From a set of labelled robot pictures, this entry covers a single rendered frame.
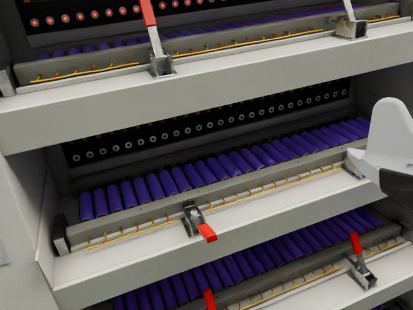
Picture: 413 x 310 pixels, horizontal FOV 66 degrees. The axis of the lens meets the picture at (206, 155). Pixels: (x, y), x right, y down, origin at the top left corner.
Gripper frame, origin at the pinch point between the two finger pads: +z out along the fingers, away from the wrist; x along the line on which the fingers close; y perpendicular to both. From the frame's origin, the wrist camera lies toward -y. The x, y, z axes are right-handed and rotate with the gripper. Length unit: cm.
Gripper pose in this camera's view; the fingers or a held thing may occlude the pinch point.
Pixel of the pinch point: (379, 157)
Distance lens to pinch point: 29.0
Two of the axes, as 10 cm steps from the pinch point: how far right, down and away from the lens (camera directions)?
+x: -9.3, 2.5, -2.6
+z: -3.1, -1.8, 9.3
